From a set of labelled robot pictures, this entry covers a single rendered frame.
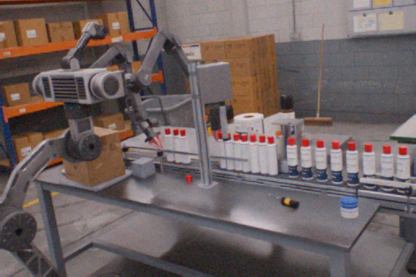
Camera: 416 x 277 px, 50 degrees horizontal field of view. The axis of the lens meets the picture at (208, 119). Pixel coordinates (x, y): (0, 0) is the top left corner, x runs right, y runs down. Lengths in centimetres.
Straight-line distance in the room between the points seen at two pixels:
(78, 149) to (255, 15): 553
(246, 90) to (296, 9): 176
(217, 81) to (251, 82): 366
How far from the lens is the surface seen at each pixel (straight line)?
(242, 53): 590
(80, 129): 235
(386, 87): 671
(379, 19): 649
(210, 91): 224
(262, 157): 232
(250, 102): 596
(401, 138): 323
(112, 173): 267
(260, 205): 213
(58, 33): 630
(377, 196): 212
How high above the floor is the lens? 171
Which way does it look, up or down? 13 degrees down
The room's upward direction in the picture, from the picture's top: 6 degrees counter-clockwise
